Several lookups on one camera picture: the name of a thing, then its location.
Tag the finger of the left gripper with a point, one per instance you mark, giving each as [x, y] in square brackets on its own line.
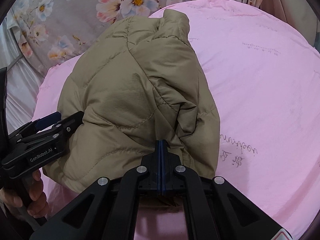
[33, 127]
[68, 126]

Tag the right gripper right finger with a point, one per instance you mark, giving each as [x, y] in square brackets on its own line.
[213, 208]

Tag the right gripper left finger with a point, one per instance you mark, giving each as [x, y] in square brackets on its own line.
[108, 208]

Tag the olive quilted jacket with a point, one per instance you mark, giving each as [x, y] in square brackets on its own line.
[139, 83]

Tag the silver satin curtain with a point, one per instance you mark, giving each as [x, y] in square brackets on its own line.
[23, 81]

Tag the grey floral blanket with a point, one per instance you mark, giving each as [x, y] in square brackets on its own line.
[49, 32]

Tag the beige curtain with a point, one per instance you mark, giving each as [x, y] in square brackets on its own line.
[298, 14]

